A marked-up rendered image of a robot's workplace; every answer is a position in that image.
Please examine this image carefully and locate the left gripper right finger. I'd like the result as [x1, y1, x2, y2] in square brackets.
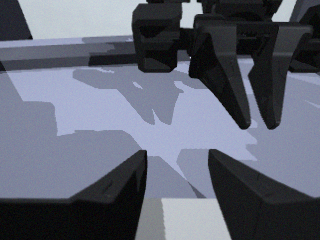
[208, 149, 320, 240]

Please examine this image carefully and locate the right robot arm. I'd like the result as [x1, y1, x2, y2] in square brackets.
[146, 0, 283, 13]

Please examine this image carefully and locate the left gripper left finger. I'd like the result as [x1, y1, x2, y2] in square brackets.
[0, 150, 148, 240]

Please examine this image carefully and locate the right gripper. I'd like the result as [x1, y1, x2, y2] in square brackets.
[131, 0, 320, 130]

